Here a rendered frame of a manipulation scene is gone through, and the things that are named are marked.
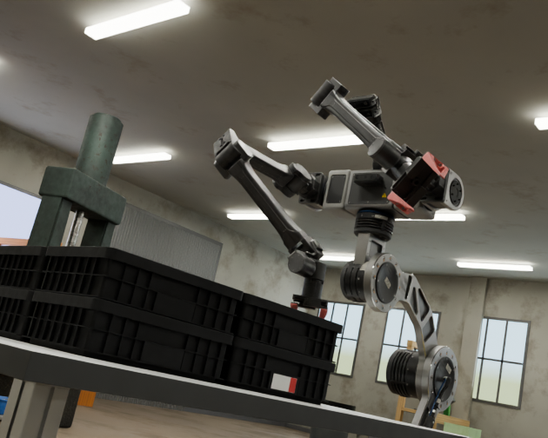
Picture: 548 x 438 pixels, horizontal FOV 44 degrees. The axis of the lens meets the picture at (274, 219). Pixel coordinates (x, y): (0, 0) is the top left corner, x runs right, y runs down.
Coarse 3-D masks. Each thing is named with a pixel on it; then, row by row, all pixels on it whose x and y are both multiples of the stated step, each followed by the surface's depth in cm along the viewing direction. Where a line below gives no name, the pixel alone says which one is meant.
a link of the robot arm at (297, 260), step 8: (312, 240) 202; (320, 248) 201; (288, 256) 194; (296, 256) 192; (304, 256) 192; (312, 256) 199; (320, 256) 200; (288, 264) 193; (296, 264) 191; (304, 264) 190; (312, 264) 193; (296, 272) 191; (304, 272) 192; (312, 272) 193
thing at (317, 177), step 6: (312, 174) 253; (318, 174) 252; (312, 180) 248; (318, 180) 250; (312, 186) 247; (318, 186) 249; (300, 192) 247; (306, 192) 248; (312, 192) 248; (318, 192) 249; (300, 198) 253; (306, 198) 251; (312, 198) 249; (318, 198) 249
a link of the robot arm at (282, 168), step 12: (228, 132) 214; (216, 144) 216; (228, 144) 210; (216, 156) 210; (228, 156) 207; (264, 156) 228; (228, 168) 210; (252, 168) 225; (264, 168) 227; (276, 168) 230; (288, 168) 237; (300, 168) 240; (276, 180) 234; (288, 180) 236; (288, 192) 240
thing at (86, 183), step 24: (96, 120) 635; (96, 144) 629; (48, 168) 604; (72, 168) 595; (96, 168) 625; (48, 192) 595; (72, 192) 592; (96, 192) 621; (48, 216) 588; (96, 216) 640; (120, 216) 659; (48, 240) 580; (72, 240) 620; (96, 240) 646; (0, 384) 560; (72, 408) 604
